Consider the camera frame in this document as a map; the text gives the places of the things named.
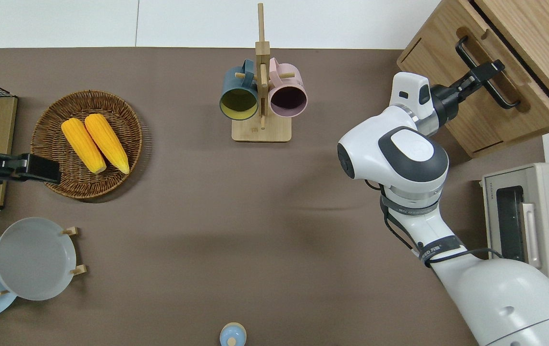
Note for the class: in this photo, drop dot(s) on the wooden drawer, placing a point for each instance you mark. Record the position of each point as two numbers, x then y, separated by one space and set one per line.
539 91

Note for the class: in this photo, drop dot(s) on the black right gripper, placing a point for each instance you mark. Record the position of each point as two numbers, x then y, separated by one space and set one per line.
459 89

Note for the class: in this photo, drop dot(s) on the wooden mug tree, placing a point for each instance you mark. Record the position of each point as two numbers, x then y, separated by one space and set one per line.
261 129

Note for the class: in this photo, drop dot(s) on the light wooden cabinet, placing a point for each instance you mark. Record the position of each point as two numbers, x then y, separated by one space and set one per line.
452 96

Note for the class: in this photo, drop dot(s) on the yellow corn cob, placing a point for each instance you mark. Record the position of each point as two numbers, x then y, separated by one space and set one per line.
83 144
107 142

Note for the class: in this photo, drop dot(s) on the pink mug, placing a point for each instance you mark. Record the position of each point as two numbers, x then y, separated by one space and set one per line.
288 98

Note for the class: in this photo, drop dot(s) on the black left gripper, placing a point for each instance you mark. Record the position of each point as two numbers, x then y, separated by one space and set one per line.
10 169

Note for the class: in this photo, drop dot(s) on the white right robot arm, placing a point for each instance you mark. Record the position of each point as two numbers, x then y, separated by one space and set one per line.
495 293

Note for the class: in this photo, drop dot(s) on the dark blue mug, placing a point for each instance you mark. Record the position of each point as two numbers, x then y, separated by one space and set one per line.
238 103

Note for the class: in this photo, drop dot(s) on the wooden plate rack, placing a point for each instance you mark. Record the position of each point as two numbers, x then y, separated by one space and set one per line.
78 270

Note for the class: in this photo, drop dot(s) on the brown table mat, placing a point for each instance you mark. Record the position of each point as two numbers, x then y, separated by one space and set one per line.
207 216

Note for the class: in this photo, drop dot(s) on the light blue round knob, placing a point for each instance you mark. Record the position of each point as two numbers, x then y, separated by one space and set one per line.
232 335

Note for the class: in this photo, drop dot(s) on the grey plate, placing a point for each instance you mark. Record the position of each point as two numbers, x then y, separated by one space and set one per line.
34 259

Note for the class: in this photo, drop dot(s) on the brown wicker basket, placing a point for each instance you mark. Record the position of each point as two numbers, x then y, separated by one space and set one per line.
53 120

